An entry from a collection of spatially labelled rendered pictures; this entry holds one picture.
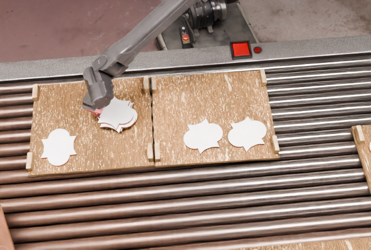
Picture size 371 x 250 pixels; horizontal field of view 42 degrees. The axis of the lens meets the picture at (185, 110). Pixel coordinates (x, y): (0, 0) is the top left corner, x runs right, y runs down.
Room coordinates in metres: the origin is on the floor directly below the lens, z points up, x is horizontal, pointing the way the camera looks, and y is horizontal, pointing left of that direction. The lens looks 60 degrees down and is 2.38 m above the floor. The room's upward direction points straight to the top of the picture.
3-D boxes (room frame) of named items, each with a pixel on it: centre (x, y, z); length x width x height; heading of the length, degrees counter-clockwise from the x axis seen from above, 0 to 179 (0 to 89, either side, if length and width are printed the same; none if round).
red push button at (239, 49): (1.12, -0.21, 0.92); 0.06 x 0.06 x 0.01; 5
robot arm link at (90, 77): (0.83, 0.28, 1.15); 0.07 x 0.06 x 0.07; 19
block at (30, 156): (0.65, 0.50, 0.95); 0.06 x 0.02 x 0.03; 5
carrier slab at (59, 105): (0.80, 0.32, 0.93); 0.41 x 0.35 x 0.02; 95
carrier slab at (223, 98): (0.83, -0.09, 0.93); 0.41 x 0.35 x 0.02; 94
